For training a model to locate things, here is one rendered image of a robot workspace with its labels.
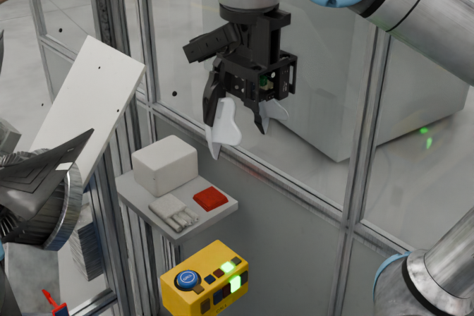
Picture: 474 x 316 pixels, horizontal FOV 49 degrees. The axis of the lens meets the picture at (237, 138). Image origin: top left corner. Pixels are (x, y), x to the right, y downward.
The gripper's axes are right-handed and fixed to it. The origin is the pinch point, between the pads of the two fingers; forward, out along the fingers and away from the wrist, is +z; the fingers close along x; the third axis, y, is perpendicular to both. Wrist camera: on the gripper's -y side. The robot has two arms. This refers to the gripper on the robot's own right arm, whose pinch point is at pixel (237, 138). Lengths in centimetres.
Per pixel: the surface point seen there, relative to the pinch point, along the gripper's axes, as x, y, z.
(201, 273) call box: 3.3, -14.0, 40.8
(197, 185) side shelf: 38, -58, 62
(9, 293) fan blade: -28, -35, 40
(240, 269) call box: 10.0, -9.6, 41.0
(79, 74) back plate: 12, -72, 19
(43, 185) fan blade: -17.4, -31.5, 17.1
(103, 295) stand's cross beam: 3, -64, 90
